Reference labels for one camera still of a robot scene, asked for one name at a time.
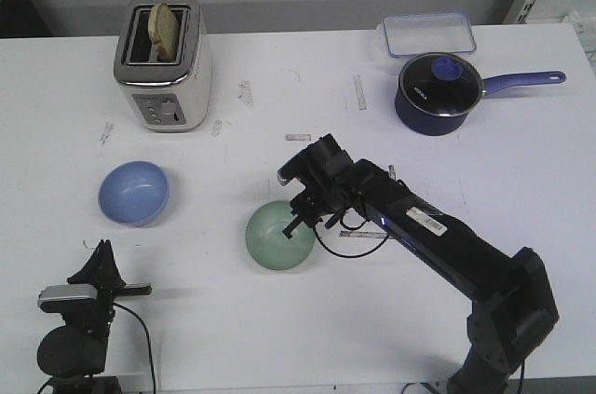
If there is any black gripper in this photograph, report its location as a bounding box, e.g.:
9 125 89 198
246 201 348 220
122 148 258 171
282 133 357 239
66 239 152 333

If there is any green bowl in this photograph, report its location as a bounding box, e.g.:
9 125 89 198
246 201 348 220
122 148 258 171
245 200 315 271

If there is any blue bowl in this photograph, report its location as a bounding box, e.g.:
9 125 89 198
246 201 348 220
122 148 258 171
98 161 169 227

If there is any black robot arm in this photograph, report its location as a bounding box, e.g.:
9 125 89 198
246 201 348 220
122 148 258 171
278 134 559 393
36 239 152 393

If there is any white silver toaster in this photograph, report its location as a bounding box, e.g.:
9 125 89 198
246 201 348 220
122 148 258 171
113 0 213 132

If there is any dark blue saucepan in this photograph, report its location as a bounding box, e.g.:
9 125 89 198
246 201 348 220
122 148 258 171
394 52 566 136

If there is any glass pot lid blue knob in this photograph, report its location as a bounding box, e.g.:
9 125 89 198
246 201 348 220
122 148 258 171
399 52 483 117

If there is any clear plastic food container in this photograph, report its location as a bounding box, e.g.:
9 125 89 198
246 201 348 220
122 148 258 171
379 12 477 58

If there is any toast slice in toaster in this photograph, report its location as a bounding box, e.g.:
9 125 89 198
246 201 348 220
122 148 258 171
147 3 180 62

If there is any black object at left edge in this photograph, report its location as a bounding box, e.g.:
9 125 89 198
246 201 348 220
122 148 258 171
1 0 52 38

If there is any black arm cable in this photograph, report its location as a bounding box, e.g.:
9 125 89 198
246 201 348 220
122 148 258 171
312 207 397 259
111 303 159 393

